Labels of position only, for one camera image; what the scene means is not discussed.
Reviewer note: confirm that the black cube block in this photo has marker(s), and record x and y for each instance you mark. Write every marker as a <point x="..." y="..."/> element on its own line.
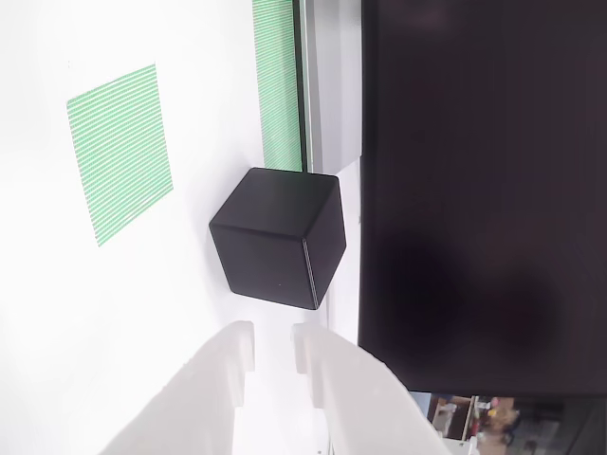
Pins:
<point x="280" y="237"/>

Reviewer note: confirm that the large black panel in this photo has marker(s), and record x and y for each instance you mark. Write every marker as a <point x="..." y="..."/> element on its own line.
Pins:
<point x="474" y="189"/>

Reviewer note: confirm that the green striped square marker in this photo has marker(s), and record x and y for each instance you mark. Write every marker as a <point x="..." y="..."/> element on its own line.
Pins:
<point x="118" y="151"/>

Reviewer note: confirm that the green striped paper strip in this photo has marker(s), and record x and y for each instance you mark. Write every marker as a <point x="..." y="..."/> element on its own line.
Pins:
<point x="277" y="71"/>

